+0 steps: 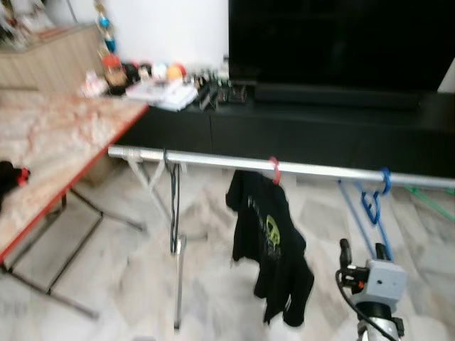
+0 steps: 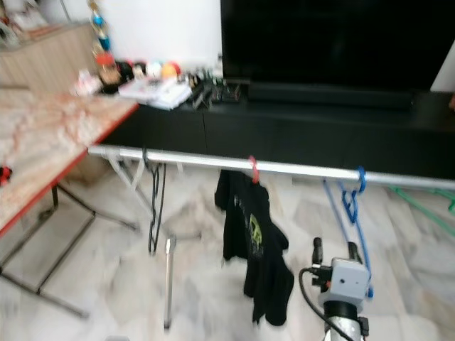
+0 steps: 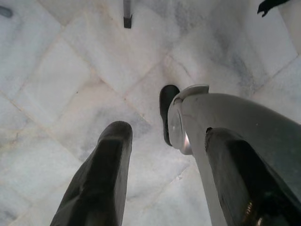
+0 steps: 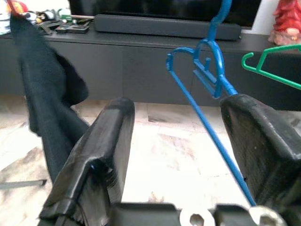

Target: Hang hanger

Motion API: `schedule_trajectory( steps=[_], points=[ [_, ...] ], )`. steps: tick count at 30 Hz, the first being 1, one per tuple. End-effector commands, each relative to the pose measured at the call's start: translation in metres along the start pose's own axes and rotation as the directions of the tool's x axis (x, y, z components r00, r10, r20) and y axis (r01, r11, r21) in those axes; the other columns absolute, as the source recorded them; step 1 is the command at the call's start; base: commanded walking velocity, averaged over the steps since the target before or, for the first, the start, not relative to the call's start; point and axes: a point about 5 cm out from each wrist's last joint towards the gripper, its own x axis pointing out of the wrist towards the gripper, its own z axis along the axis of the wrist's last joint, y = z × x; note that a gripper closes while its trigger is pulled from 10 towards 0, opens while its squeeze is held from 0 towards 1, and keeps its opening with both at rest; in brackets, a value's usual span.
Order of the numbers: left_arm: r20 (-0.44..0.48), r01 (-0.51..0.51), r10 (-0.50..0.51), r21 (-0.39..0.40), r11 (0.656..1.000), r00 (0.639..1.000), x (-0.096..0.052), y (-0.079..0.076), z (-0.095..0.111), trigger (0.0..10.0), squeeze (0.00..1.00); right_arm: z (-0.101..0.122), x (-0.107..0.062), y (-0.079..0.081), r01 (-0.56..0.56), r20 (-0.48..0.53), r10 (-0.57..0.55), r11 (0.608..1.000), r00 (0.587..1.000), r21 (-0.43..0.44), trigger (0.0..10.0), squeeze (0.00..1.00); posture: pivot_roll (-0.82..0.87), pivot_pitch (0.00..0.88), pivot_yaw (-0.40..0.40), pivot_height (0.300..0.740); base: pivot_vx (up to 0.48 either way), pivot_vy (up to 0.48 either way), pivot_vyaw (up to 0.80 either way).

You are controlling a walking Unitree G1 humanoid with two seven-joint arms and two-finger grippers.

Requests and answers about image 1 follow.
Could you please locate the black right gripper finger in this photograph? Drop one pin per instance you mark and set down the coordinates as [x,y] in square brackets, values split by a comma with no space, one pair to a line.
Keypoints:
[345,252]
[382,252]

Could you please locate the blue plastic hanger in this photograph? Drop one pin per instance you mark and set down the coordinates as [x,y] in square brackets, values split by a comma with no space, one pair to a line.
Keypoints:
[384,181]

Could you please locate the black plastic hanger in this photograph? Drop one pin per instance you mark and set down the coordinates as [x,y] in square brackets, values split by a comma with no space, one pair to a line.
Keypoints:
[174,206]

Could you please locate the green plastic hanger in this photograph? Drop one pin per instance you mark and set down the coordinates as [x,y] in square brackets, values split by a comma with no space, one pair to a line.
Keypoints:
[426,201]

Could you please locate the red plastic hanger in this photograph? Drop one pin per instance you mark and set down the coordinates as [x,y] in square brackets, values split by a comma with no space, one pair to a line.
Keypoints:
[275,170]

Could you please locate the black shirt fonemax print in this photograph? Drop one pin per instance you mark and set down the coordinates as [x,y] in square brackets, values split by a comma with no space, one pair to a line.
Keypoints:
[274,249]

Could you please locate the silver metal clothes rack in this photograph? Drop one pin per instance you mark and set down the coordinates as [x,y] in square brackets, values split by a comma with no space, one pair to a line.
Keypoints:
[320,170]

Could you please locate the black low tv cabinet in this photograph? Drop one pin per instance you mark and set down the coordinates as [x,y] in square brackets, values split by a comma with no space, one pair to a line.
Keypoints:
[320,135]

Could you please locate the black soundbar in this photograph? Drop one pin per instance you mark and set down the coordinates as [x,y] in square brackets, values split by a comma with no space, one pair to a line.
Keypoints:
[334,96]

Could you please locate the black flat television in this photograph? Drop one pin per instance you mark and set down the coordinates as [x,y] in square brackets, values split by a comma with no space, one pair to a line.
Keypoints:
[341,42]

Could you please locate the orange round toy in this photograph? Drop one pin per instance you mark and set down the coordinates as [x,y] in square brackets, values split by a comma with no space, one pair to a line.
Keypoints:
[176,72]

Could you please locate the white round toy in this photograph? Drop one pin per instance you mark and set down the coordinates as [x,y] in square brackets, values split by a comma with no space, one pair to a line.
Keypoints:
[159,71]

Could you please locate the black mouse plush toy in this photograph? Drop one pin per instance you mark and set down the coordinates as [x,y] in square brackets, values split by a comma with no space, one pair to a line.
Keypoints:
[136,72]

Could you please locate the jar with red lid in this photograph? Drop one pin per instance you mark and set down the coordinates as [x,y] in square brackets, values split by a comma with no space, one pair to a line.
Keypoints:
[112,71]

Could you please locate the pink tissue pack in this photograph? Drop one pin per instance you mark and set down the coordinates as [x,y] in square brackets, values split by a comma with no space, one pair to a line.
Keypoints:
[92,84]

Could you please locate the marble pattern folding table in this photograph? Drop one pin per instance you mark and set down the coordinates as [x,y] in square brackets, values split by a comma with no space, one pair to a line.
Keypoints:
[50,142]

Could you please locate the gold blue trophy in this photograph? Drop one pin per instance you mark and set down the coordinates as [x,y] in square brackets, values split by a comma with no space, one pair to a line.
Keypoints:
[106,28]

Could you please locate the wooden sideboard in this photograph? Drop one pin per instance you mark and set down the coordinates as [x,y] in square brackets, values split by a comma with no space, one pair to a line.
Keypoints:
[50,60]

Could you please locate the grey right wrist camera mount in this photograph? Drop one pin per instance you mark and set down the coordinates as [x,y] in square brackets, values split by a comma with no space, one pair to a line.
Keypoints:
[385,280]

